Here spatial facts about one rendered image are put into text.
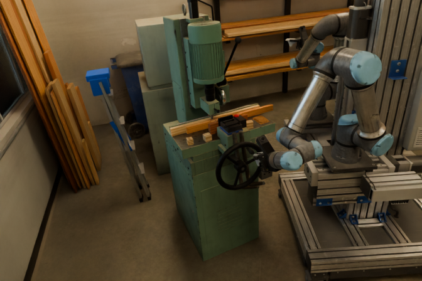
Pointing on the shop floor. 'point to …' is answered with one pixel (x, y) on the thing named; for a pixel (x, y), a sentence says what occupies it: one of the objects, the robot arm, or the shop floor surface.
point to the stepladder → (103, 79)
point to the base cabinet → (214, 207)
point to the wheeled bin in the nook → (135, 116)
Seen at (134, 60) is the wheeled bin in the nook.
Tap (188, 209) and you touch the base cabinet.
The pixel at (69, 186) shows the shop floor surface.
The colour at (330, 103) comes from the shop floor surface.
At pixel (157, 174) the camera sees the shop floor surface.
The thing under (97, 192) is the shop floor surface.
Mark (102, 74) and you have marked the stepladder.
